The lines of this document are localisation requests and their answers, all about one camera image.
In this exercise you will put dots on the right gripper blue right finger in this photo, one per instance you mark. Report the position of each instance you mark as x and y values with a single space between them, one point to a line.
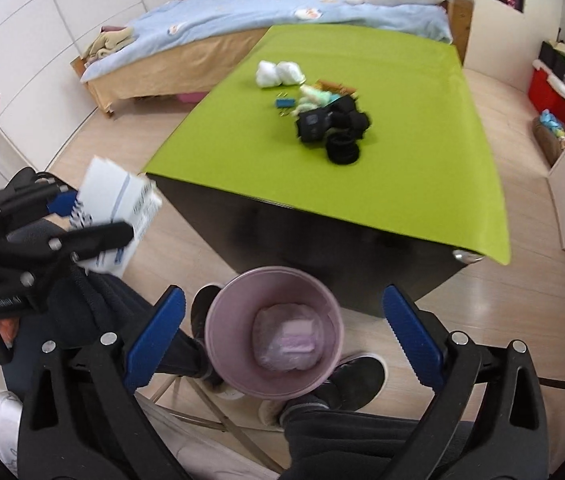
451 365

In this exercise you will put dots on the wooden clothespin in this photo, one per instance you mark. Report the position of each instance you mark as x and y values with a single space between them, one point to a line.
334 87

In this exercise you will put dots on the pink trash bin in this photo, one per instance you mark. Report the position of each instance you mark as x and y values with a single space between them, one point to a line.
243 324

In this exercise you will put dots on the brown basket with toys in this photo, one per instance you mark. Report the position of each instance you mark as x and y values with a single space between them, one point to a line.
549 132

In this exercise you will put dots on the bed with blue sheet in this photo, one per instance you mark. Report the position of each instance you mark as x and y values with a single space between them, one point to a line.
190 46

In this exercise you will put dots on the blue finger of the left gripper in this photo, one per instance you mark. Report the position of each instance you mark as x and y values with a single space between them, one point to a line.
63 204

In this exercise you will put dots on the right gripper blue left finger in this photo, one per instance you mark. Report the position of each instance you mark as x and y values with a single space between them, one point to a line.
114 438

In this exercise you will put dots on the red storage box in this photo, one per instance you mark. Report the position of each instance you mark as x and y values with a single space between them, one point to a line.
546 91

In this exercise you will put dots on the mint green socks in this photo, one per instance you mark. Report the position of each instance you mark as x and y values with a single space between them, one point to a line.
312 98

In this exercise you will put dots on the folded beige blanket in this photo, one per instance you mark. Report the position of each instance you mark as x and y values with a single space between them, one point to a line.
110 40

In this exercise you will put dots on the blue binder clip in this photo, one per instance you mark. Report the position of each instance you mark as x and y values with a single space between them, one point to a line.
285 104

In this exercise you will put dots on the white cardboard box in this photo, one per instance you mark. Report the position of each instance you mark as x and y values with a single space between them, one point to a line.
109 193

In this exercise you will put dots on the pink box under bed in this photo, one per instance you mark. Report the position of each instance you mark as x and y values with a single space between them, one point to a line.
191 97

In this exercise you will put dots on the black socks with logo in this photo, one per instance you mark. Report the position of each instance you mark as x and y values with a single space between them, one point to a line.
313 126

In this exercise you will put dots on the green top table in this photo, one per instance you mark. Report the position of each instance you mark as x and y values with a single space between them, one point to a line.
424 196

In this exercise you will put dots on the white socks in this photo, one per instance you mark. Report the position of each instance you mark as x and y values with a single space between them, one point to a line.
272 75

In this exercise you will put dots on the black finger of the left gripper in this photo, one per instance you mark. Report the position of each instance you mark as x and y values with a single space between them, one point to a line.
89 243

